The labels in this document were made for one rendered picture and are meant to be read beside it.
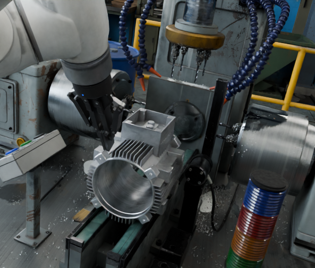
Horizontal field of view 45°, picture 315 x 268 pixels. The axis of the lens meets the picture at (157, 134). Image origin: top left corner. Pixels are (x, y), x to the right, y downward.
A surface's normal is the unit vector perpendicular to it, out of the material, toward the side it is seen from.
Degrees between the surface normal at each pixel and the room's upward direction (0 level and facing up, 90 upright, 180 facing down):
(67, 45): 118
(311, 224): 90
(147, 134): 90
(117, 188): 36
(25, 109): 90
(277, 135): 47
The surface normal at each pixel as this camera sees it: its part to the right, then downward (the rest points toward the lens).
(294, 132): -0.11, -0.48
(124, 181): 0.66, -0.58
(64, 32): 0.29, 0.69
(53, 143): 0.84, -0.31
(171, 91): -0.35, 0.34
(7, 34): 0.80, 0.01
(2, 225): 0.14, -0.90
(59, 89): -0.24, -0.13
